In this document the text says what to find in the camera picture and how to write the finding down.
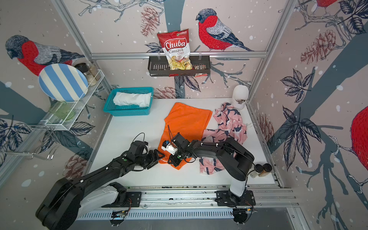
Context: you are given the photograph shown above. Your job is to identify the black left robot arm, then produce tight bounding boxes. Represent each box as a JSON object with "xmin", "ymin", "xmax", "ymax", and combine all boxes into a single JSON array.
[{"xmin": 35, "ymin": 141, "xmax": 164, "ymax": 230}]

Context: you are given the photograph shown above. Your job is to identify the white shorts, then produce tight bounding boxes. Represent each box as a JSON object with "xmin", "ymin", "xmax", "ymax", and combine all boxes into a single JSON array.
[{"xmin": 113, "ymin": 92, "xmax": 151, "ymax": 107}]

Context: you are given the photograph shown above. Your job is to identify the black lid shaker bottle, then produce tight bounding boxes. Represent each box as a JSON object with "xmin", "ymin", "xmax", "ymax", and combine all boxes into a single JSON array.
[{"xmin": 249, "ymin": 164, "xmax": 264, "ymax": 178}]

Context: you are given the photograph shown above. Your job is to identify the red Chuba chips bag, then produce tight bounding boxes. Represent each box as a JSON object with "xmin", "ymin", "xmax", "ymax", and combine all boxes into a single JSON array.
[{"xmin": 157, "ymin": 29, "xmax": 193, "ymax": 71}]

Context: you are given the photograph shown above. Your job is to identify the clear acrylic wall shelf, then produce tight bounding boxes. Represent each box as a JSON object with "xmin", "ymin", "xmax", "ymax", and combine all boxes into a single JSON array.
[{"xmin": 41, "ymin": 70, "xmax": 105, "ymax": 131}]

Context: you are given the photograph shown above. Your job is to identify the teal plastic basket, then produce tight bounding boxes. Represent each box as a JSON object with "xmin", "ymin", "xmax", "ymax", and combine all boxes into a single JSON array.
[{"xmin": 103, "ymin": 87, "xmax": 154, "ymax": 117}]

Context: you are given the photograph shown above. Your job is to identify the orange cloth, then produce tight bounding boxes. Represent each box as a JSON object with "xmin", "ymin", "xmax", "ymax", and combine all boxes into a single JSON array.
[{"xmin": 158, "ymin": 103, "xmax": 212, "ymax": 164}]

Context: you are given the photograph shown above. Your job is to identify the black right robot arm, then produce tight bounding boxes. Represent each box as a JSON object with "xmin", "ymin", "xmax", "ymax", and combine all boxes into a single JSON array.
[{"xmin": 161, "ymin": 133, "xmax": 255, "ymax": 197}]

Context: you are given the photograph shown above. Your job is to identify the pink patterned cloth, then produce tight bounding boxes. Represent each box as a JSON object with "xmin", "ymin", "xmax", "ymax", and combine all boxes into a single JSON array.
[{"xmin": 199, "ymin": 103, "xmax": 247, "ymax": 175}]

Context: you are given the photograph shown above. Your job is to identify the blue white striped plate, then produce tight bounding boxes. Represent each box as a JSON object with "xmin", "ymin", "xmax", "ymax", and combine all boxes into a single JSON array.
[{"xmin": 38, "ymin": 64, "xmax": 89, "ymax": 102}]

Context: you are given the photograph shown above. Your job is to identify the beige spice jar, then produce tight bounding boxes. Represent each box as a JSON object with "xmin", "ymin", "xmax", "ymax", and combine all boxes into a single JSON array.
[{"xmin": 86, "ymin": 63, "xmax": 100, "ymax": 87}]

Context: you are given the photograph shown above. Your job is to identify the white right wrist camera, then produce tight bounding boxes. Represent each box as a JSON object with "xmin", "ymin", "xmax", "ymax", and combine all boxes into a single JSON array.
[{"xmin": 161, "ymin": 140, "xmax": 178, "ymax": 155}]

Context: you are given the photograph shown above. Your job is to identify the aluminium frame crossbar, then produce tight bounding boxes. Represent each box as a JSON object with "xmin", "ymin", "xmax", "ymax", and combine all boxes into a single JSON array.
[{"xmin": 90, "ymin": 51, "xmax": 268, "ymax": 60}]

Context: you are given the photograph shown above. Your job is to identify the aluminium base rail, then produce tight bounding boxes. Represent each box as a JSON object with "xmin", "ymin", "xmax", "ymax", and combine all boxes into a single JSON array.
[{"xmin": 57, "ymin": 185, "xmax": 300, "ymax": 209}]

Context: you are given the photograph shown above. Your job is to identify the white mannequin head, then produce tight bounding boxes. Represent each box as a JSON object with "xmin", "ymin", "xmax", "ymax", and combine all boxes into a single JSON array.
[{"xmin": 231, "ymin": 85, "xmax": 249, "ymax": 110}]

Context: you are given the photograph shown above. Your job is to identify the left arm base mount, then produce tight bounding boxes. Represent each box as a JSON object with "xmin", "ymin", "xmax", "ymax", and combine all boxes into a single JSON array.
[{"xmin": 102, "ymin": 182, "xmax": 142, "ymax": 208}]

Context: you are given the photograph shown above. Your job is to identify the dark lid spice jar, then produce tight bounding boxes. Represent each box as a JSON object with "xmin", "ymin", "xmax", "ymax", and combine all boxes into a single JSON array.
[{"xmin": 74, "ymin": 63, "xmax": 90, "ymax": 76}]

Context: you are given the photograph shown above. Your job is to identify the green glass cup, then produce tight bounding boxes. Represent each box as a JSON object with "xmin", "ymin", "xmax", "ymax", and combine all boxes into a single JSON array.
[{"xmin": 49, "ymin": 101, "xmax": 75, "ymax": 121}]

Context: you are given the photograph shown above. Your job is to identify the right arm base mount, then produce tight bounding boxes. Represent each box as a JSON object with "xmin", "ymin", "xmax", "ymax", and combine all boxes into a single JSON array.
[{"xmin": 215, "ymin": 190, "xmax": 256, "ymax": 208}]

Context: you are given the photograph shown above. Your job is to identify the metal wire rack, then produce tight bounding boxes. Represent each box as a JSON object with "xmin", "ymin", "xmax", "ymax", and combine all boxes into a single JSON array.
[{"xmin": 1, "ymin": 123, "xmax": 61, "ymax": 163}]

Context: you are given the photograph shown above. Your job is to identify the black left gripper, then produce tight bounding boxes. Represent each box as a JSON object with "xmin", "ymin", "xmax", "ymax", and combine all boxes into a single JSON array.
[{"xmin": 135, "ymin": 148, "xmax": 166, "ymax": 169}]

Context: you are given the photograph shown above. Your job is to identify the black wire hanging basket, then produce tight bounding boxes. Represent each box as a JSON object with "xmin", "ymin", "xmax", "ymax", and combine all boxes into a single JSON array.
[{"xmin": 148, "ymin": 55, "xmax": 211, "ymax": 77}]

